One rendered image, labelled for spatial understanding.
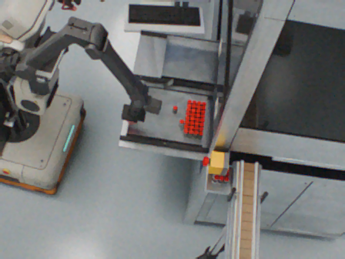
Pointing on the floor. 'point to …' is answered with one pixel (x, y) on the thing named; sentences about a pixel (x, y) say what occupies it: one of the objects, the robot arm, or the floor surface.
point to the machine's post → (242, 89)
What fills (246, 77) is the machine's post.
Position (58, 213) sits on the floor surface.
